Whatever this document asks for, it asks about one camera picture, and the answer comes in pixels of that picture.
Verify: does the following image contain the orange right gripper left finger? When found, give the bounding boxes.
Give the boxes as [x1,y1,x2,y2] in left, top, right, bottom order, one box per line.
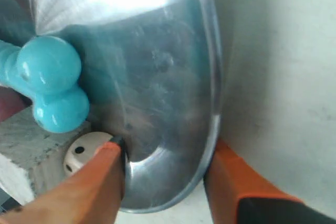
[1,136,125,223]

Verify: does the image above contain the round metal plate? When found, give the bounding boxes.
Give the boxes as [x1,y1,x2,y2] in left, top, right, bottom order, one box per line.
[29,0,223,214]

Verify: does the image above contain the wooden cube block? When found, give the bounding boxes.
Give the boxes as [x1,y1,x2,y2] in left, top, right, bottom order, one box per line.
[1,107,91,205]

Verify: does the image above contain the turquoise bone toy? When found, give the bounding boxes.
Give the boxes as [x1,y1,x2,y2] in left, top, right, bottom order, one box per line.
[1,36,90,133]

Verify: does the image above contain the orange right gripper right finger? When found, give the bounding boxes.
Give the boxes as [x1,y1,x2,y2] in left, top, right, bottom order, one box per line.
[204,140,335,224]

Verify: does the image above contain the beige dice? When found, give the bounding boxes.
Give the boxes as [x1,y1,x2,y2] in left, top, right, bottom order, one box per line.
[63,132,113,177]

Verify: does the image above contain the pink peach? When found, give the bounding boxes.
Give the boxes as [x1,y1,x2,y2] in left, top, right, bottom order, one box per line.
[0,87,26,122]

